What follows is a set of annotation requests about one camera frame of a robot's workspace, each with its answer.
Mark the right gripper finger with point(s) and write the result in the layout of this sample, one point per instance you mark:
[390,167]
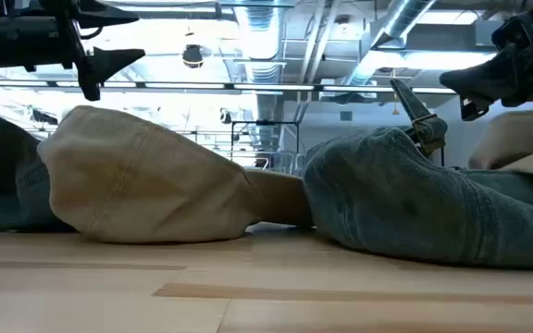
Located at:
[488,78]

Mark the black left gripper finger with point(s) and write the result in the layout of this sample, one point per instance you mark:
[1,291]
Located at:
[104,16]
[109,62]

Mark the black dome ceiling fixture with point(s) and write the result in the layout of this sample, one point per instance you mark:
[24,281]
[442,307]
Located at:
[192,55]

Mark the clear plastic bin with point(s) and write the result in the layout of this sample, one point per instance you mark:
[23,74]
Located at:
[285,163]

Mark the black metal frame rack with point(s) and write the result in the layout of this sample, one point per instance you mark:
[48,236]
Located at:
[266,123]
[442,157]

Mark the smooth silver ventilation duct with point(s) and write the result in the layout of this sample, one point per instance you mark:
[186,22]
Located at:
[400,23]

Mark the ribbed silver ventilation duct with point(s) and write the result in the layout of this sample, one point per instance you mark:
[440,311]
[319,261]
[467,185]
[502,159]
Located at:
[264,28]

